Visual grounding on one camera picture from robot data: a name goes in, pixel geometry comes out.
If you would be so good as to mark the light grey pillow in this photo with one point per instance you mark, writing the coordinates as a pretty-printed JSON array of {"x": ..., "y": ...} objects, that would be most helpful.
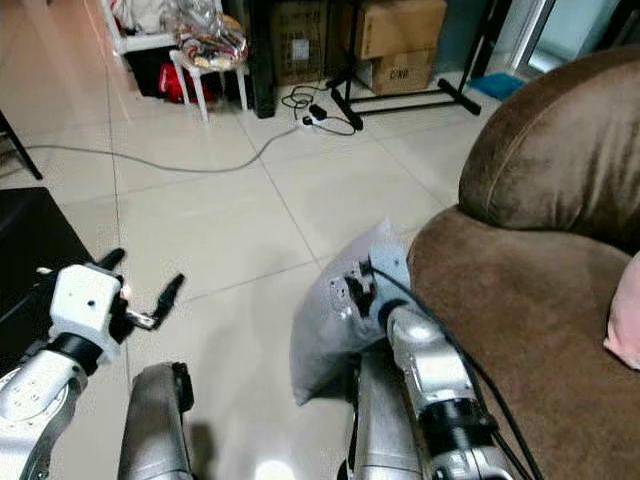
[{"x": 325, "y": 320}]

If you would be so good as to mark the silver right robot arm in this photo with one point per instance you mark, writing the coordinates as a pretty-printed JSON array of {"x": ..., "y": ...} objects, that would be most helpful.
[{"x": 435, "y": 375}]

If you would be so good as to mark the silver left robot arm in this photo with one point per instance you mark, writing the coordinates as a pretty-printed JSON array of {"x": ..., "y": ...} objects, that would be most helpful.
[{"x": 32, "y": 405}]

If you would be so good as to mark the brown sofa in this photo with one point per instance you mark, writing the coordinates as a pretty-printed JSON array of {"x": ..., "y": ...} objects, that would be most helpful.
[{"x": 530, "y": 260}]

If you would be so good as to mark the blue floor mat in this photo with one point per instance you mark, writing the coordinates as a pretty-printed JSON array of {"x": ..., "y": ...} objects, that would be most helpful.
[{"x": 496, "y": 86}]

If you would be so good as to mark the black low table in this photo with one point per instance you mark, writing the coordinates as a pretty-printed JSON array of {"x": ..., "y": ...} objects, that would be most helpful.
[{"x": 35, "y": 260}]

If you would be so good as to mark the silver left robot leg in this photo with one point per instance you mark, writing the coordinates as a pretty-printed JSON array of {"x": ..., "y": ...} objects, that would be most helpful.
[{"x": 152, "y": 425}]

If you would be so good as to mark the silver robot leg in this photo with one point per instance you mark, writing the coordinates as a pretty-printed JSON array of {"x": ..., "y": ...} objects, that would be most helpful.
[
  {"x": 380, "y": 425},
  {"x": 152, "y": 425}
]

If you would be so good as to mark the silver right robot leg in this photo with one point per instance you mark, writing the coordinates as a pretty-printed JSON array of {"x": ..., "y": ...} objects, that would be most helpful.
[{"x": 380, "y": 425}]

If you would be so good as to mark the black chair leg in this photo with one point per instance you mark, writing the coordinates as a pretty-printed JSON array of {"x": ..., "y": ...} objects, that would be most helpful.
[{"x": 22, "y": 148}]

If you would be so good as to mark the white power strip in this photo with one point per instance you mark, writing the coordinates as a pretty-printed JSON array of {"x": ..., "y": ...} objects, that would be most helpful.
[{"x": 309, "y": 123}]

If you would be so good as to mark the red bag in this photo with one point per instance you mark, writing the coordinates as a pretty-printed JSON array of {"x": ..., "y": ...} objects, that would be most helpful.
[{"x": 175, "y": 85}]

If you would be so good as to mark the black metal stand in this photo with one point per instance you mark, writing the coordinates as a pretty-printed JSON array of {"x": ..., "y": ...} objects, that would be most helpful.
[{"x": 405, "y": 98}]

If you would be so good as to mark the white plastic stool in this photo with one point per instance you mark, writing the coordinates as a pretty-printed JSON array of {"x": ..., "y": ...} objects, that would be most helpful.
[{"x": 210, "y": 85}]

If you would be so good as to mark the white shelf rack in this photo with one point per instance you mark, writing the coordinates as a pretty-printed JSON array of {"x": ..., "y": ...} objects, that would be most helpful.
[{"x": 132, "y": 45}]

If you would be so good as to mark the small printed cardboard box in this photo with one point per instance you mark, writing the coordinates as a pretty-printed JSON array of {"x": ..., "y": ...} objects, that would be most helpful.
[{"x": 402, "y": 72}]

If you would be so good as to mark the clear plastic bag with contents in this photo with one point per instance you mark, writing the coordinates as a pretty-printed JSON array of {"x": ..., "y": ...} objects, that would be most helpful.
[{"x": 212, "y": 42}]

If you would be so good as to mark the dark labelled cardboard box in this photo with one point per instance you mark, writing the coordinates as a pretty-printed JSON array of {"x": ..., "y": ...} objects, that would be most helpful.
[{"x": 300, "y": 45}]

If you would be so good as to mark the pink cushion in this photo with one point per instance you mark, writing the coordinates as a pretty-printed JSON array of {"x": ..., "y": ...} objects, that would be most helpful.
[{"x": 626, "y": 325}]

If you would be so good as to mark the large brown cardboard box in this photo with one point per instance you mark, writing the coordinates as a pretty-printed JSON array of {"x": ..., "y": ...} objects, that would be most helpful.
[{"x": 400, "y": 25}]

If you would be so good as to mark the glass sliding door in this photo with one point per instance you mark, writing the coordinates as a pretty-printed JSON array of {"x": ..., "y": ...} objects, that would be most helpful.
[{"x": 560, "y": 35}]

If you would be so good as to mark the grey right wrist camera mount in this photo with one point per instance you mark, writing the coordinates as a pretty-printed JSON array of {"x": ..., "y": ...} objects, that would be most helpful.
[{"x": 390, "y": 272}]

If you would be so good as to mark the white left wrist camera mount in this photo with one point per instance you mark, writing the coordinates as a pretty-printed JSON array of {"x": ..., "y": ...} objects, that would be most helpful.
[{"x": 82, "y": 298}]

